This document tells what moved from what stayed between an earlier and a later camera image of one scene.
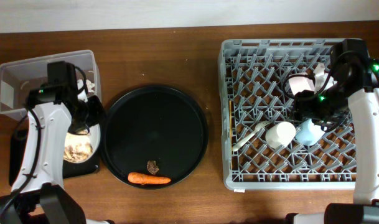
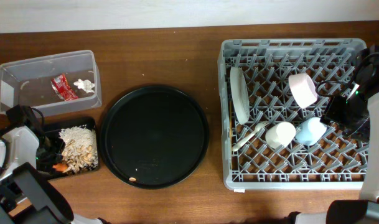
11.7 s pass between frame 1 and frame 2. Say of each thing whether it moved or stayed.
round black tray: stayed
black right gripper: moved
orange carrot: moved
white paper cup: stayed
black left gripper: moved
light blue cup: stayed
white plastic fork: stayed
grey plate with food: moved
